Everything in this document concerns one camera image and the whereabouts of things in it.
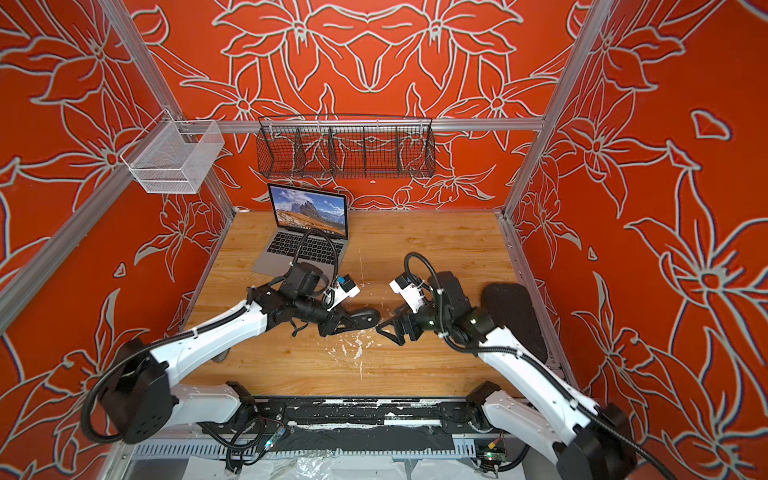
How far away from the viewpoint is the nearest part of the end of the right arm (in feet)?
1.79

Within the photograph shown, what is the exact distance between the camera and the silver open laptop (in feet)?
3.36

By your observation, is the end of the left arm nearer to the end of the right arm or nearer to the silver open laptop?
the end of the right arm

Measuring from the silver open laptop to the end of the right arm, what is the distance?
0.47 metres

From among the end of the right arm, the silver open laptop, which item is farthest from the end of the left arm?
the silver open laptop
